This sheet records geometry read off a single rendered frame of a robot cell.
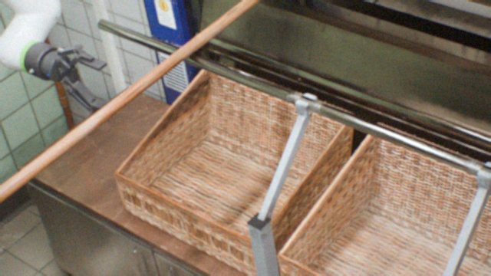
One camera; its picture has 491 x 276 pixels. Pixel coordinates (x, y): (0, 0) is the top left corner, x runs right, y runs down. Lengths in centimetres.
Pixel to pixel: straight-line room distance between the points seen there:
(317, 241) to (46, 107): 162
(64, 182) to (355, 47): 106
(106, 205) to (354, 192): 78
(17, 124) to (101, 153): 72
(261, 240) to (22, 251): 168
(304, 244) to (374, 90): 46
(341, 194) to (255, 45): 53
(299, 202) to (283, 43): 47
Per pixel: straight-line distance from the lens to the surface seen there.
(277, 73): 290
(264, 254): 234
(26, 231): 390
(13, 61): 261
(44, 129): 395
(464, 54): 243
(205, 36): 250
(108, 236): 306
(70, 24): 362
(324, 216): 263
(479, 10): 213
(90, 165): 317
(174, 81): 324
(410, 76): 257
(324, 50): 271
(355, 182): 270
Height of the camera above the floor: 255
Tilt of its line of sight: 39 degrees down
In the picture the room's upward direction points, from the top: 10 degrees counter-clockwise
